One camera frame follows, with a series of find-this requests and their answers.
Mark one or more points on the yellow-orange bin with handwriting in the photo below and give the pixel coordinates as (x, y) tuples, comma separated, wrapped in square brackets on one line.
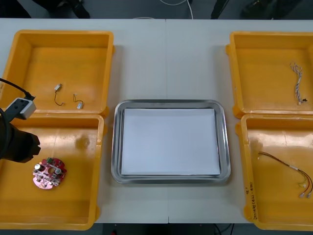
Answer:
[(269, 195)]

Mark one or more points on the small metal solenoid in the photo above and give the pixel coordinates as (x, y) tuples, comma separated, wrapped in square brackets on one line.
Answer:
[(58, 86), (80, 105)]

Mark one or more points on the steel tray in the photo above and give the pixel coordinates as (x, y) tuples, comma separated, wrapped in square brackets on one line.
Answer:
[(117, 147)]

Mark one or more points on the round red circuit board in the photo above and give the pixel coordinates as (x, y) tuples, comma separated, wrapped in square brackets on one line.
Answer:
[(49, 176)]

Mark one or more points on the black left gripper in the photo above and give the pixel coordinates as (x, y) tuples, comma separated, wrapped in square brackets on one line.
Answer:
[(24, 147)]

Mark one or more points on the yellow-orange plastic bin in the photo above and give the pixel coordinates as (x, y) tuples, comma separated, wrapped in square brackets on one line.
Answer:
[(73, 195), (264, 73), (73, 61)]

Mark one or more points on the black stand leg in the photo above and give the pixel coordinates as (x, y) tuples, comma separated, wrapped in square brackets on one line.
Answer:
[(218, 9)]

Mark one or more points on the white paper sheet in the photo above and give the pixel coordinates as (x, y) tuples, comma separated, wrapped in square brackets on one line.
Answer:
[(171, 142)]

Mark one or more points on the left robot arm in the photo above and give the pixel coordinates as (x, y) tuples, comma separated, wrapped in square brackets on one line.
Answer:
[(22, 107)]

